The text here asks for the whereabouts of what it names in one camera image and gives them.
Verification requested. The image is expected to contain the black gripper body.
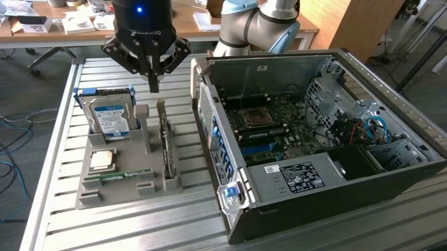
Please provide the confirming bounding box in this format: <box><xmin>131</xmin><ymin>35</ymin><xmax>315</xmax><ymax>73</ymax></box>
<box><xmin>113</xmin><ymin>0</ymin><xmax>178</xmax><ymax>62</ymax></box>

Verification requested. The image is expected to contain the black graphics card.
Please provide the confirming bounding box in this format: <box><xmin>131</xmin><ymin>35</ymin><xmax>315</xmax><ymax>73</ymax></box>
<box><xmin>157</xmin><ymin>98</ymin><xmax>177</xmax><ymax>181</ymax></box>

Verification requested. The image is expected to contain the wooden desk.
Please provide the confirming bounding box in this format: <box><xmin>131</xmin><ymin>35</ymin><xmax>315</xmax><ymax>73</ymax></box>
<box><xmin>0</xmin><ymin>0</ymin><xmax>131</xmax><ymax>49</ymax></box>
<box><xmin>173</xmin><ymin>0</ymin><xmax>321</xmax><ymax>50</ymax></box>

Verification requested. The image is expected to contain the small white labelled box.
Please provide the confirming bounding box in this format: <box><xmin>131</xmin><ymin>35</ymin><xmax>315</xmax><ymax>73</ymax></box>
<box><xmin>94</xmin><ymin>14</ymin><xmax>117</xmax><ymax>31</ymax></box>

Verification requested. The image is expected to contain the white paper stack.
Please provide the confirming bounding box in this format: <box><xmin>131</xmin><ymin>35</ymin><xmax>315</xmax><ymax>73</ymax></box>
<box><xmin>193</xmin><ymin>12</ymin><xmax>222</xmax><ymax>32</ymax></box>

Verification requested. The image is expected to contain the white box with round hole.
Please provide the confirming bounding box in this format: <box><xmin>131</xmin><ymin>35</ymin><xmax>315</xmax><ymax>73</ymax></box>
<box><xmin>62</xmin><ymin>12</ymin><xmax>97</xmax><ymax>35</ymax></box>

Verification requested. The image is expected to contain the grey leg with castor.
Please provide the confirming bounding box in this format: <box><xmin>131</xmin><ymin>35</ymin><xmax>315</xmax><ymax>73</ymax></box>
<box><xmin>27</xmin><ymin>47</ymin><xmax>78</xmax><ymax>77</ymax></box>

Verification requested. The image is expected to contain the brown cardboard box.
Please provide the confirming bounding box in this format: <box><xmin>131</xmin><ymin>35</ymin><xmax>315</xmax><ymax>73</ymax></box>
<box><xmin>206</xmin><ymin>0</ymin><xmax>225</xmax><ymax>18</ymax></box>

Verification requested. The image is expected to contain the white box with black lid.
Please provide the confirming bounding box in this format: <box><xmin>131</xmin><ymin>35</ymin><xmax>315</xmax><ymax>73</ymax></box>
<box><xmin>18</xmin><ymin>15</ymin><xmax>54</xmax><ymax>33</ymax></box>

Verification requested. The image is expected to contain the CPU socket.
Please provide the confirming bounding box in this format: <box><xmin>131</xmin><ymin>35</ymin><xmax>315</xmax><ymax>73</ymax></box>
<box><xmin>241</xmin><ymin>107</ymin><xmax>275</xmax><ymax>126</ymax></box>

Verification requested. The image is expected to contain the green RAM stick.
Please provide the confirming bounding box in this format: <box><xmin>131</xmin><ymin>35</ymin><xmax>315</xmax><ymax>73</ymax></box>
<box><xmin>83</xmin><ymin>168</ymin><xmax>155</xmax><ymax>181</ymax></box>
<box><xmin>239</xmin><ymin>127</ymin><xmax>286</xmax><ymax>139</ymax></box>

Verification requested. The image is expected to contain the grey parts rack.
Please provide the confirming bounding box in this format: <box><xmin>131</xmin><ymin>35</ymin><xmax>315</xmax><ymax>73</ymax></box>
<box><xmin>75</xmin><ymin>104</ymin><xmax>185</xmax><ymax>210</ymax></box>

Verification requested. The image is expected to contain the silver CPU chip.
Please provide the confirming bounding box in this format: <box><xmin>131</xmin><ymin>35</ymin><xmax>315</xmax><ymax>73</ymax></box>
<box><xmin>90</xmin><ymin>151</ymin><xmax>115</xmax><ymax>168</ymax></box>

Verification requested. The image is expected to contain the blue expansion slot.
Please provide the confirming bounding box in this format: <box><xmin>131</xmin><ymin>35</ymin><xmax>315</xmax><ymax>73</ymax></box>
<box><xmin>241</xmin><ymin>144</ymin><xmax>275</xmax><ymax>155</ymax></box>

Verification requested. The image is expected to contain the green motherboard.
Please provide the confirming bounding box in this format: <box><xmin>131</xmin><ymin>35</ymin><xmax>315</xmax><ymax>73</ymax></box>
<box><xmin>223</xmin><ymin>94</ymin><xmax>333</xmax><ymax>167</ymax></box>

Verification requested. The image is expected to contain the blue case latch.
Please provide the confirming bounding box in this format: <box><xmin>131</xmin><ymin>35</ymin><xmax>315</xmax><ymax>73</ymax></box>
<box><xmin>223</xmin><ymin>186</ymin><xmax>243</xmax><ymax>199</ymax></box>

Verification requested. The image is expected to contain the grey power supply unit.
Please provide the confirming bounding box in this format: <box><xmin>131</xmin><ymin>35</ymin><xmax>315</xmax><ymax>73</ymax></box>
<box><xmin>241</xmin><ymin>153</ymin><xmax>347</xmax><ymax>206</ymax></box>

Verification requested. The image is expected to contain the black fan shroud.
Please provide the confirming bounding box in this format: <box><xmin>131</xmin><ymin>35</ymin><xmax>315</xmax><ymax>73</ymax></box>
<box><xmin>327</xmin><ymin>146</ymin><xmax>387</xmax><ymax>181</ymax></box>

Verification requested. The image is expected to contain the black metal pole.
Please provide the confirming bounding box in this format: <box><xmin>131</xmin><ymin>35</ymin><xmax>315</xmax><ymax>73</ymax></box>
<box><xmin>397</xmin><ymin>26</ymin><xmax>447</xmax><ymax>93</ymax></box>

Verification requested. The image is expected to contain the silver disk bay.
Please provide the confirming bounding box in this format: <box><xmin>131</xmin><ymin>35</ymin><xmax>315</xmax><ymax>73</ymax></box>
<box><xmin>366</xmin><ymin>138</ymin><xmax>429</xmax><ymax>170</ymax></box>

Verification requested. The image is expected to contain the black open PC case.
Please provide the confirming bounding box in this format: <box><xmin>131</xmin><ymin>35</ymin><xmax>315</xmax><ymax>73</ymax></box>
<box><xmin>190</xmin><ymin>48</ymin><xmax>447</xmax><ymax>245</ymax></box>

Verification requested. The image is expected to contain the hard disk with blue bracket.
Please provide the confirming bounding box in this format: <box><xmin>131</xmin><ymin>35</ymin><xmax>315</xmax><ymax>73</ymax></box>
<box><xmin>73</xmin><ymin>85</ymin><xmax>137</xmax><ymax>142</ymax></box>

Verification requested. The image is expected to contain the blue floor cable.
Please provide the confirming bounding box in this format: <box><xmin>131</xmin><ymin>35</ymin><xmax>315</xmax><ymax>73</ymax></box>
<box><xmin>0</xmin><ymin>115</ymin><xmax>34</xmax><ymax>223</ymax></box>

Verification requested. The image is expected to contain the blue wire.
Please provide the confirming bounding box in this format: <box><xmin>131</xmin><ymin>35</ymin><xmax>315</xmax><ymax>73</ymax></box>
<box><xmin>363</xmin><ymin>115</ymin><xmax>393</xmax><ymax>143</ymax></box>

